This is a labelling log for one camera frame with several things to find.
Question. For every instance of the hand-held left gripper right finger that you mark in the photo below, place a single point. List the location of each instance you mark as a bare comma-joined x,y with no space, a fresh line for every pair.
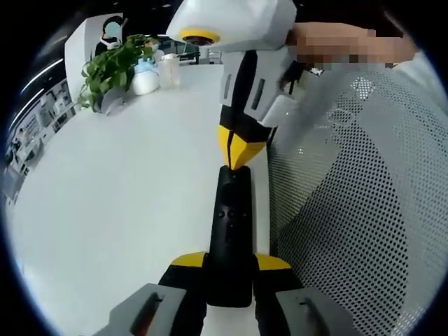
287,308

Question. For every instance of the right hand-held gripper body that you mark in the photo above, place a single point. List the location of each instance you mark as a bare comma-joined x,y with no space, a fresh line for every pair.
245,21

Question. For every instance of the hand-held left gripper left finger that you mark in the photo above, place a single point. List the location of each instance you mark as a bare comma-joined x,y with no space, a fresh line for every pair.
175,304

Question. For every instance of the black remote control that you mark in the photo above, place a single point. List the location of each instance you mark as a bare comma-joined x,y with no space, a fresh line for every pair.
231,224

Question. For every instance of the clear plastic jar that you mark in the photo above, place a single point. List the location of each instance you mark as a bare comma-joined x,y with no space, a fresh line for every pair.
169,71

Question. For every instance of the white bottle with blue cap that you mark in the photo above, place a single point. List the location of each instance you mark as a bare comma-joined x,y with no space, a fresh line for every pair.
145,82

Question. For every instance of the white mesh basket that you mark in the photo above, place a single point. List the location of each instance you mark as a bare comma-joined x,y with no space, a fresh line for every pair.
350,210

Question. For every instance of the grey plant pot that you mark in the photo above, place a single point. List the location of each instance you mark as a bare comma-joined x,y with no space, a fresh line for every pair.
110,102

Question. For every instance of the green leafy plant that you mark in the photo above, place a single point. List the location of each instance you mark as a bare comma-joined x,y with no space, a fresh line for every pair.
112,70

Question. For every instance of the display shelves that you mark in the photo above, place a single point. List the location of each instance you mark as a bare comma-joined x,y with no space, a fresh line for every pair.
45,112

